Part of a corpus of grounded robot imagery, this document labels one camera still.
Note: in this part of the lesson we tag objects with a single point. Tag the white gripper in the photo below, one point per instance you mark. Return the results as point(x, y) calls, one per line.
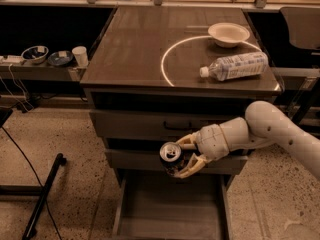
point(210, 141)

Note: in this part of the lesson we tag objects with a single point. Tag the blue pepsi can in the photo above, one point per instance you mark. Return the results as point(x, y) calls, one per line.
point(173, 159)

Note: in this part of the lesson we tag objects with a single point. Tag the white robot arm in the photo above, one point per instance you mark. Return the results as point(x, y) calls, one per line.
point(263, 125)

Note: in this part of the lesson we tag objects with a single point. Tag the open bottom drawer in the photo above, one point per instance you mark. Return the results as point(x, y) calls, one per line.
point(154, 206)

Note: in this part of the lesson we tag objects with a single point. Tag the grey drawer cabinet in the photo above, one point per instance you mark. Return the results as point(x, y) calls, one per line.
point(149, 61)

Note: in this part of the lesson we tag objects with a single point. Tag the clear plastic water bottle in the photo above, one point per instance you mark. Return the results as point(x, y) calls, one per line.
point(236, 66)

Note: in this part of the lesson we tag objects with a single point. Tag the white bowl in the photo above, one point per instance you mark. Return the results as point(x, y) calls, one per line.
point(228, 35)

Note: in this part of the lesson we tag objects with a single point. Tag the small white paper cup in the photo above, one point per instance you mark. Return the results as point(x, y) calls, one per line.
point(80, 54)

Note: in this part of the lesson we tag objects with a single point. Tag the dark blue dish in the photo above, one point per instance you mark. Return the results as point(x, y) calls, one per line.
point(60, 58)

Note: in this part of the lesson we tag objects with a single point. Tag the grey chair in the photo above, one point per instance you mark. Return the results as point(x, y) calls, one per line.
point(303, 26)

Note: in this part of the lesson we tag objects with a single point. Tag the black stand leg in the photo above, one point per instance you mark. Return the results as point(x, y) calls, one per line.
point(41, 192)

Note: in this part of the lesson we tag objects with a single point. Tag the silver bowl on shelf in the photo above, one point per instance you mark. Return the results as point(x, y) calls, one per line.
point(35, 54)

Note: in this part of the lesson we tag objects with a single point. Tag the white power strip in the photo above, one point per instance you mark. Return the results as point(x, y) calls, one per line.
point(11, 59)

